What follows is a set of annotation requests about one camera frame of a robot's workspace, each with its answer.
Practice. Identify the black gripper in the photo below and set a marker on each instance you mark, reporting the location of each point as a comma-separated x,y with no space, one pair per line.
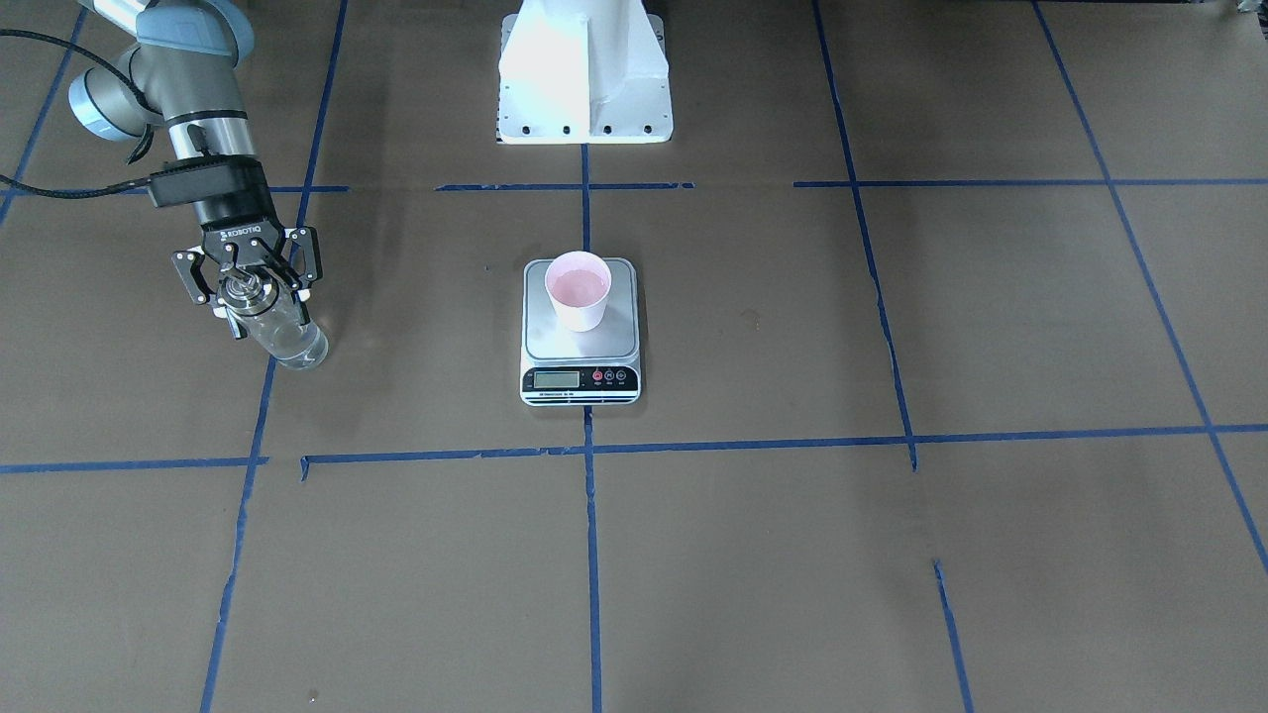
231,220

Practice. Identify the clear glass sauce bottle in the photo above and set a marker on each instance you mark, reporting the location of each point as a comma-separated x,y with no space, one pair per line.
256,307

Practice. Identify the pink paper cup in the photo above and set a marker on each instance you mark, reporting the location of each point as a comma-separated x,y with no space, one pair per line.
578,284

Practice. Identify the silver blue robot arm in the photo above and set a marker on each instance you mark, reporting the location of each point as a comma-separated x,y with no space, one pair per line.
177,78

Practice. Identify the silver digital kitchen scale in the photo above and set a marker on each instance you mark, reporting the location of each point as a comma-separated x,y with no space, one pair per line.
561,367

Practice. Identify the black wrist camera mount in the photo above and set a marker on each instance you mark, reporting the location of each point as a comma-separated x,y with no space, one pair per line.
187,181

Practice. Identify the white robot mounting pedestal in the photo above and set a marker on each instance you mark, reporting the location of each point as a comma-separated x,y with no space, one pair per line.
583,72

